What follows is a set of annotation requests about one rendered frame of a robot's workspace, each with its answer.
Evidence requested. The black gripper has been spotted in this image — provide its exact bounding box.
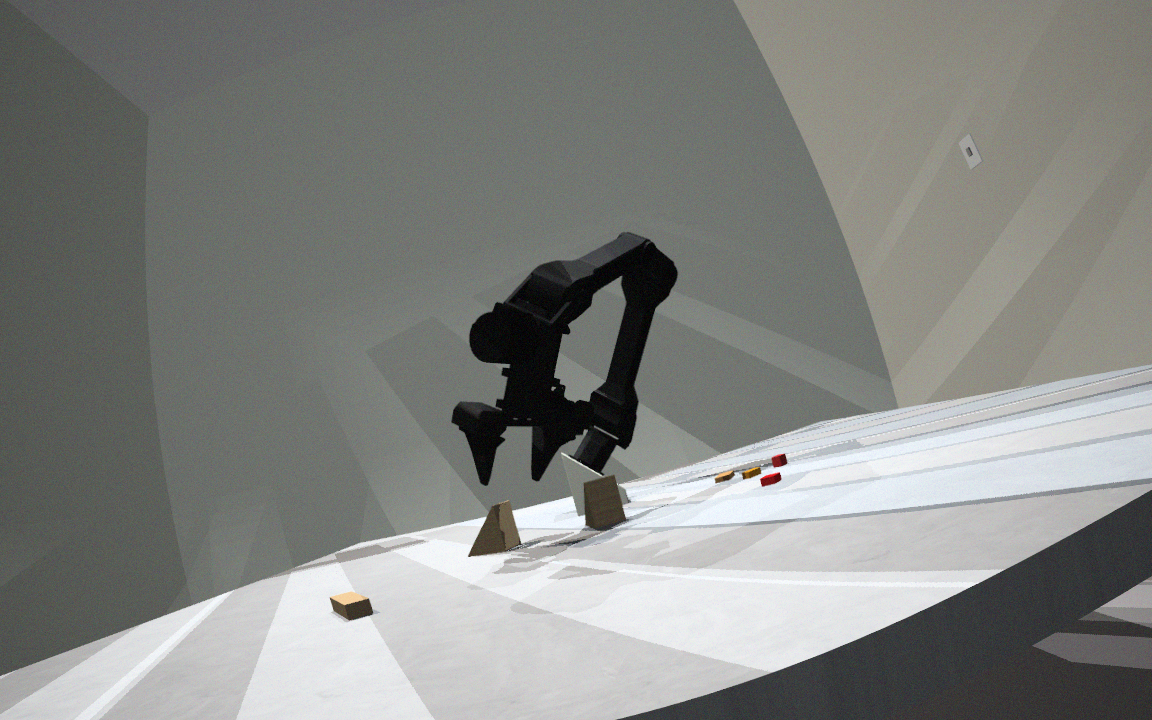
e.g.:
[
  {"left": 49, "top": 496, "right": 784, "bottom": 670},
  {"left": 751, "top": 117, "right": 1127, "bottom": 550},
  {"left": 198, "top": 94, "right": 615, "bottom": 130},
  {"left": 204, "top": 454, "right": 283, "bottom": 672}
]
[{"left": 450, "top": 364, "right": 576, "bottom": 486}]

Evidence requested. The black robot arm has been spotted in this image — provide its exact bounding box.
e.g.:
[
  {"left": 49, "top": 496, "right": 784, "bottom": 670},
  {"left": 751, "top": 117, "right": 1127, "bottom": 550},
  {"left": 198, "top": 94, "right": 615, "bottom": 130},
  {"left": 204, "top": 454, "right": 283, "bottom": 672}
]
[{"left": 469, "top": 232, "right": 679, "bottom": 476}]

